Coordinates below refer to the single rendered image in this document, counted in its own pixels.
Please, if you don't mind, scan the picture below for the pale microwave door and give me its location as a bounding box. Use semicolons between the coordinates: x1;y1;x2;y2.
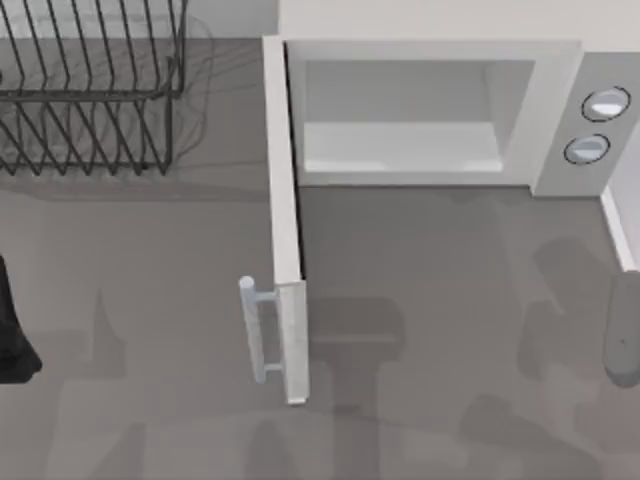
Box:
261;35;310;407

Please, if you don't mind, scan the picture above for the pale microwave oven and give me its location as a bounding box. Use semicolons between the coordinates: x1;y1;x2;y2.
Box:
277;0;640;198

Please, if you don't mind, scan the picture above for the round microwave knob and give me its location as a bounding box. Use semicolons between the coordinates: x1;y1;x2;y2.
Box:
563;133;612;165
581;85;632;123

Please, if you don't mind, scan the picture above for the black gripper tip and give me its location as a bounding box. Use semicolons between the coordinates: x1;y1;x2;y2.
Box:
0;255;44;386

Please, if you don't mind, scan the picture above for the pale blue door handle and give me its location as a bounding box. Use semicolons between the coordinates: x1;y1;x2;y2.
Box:
238;275;284;385

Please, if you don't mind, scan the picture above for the dark wire dish rack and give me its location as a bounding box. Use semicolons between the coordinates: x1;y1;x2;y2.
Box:
0;0;190;177

